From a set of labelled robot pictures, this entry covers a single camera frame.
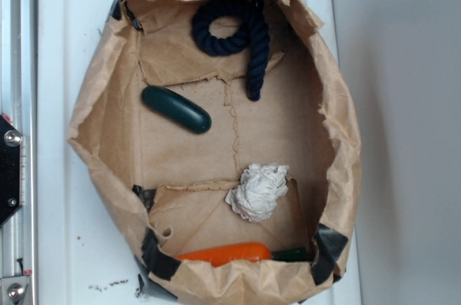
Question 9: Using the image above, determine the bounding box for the orange toy carrot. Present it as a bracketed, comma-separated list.
[176, 242, 308, 267]

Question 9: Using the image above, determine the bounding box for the brown paper bag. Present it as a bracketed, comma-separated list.
[68, 0, 362, 304]

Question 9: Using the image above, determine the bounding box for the dark green toy cucumber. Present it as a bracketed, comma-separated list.
[141, 86, 212, 134]

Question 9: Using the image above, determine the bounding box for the crumpled white paper ball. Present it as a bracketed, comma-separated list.
[225, 163, 290, 223]

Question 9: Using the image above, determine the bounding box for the white plastic tray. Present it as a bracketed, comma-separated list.
[37, 0, 361, 304]

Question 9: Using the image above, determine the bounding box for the dark blue rope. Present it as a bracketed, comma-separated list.
[191, 0, 271, 102]

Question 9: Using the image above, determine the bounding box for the black metal bracket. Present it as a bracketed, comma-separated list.
[0, 114, 23, 227]

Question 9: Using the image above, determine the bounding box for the aluminium frame rail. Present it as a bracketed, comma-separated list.
[1, 0, 38, 304]

